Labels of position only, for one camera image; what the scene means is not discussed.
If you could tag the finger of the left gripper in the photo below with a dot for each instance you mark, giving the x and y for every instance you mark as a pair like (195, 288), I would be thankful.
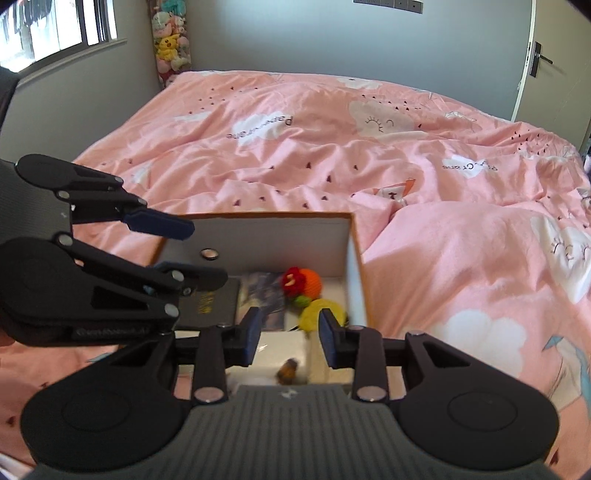
(194, 278)
(156, 223)

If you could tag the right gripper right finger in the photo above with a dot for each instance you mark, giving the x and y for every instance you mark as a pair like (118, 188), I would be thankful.
(358, 348)

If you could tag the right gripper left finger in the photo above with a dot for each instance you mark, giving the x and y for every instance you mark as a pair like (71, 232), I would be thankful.
(219, 348)

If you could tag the dark booklet gold text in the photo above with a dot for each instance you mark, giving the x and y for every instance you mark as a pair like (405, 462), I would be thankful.
(203, 309)

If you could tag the white rectangular box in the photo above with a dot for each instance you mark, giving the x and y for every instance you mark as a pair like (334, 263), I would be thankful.
(273, 350)

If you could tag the bear plush blue outfit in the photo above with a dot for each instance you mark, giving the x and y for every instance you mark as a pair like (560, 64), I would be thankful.
(287, 374)

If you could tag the pink dark card box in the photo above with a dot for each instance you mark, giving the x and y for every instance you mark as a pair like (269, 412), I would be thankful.
(262, 290)

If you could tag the orange crochet fruit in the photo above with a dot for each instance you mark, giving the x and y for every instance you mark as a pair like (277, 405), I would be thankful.
(301, 286)

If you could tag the white bedroom door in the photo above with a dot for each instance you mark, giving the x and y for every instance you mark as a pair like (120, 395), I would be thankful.
(558, 99)

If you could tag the orange cardboard storage box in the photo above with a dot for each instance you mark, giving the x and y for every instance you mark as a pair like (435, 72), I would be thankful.
(325, 243)

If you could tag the pink patterned duvet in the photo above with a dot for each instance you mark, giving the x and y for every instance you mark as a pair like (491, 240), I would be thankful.
(474, 236)

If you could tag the clear plush toy tube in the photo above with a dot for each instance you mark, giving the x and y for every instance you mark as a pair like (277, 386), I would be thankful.
(170, 42)

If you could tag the window with grey frame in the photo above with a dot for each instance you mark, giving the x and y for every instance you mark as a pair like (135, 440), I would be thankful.
(37, 35)

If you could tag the grey wall switch panel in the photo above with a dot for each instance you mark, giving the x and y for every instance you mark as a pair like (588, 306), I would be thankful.
(414, 6)

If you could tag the black door handle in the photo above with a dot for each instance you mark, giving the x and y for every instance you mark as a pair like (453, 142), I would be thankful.
(537, 58)

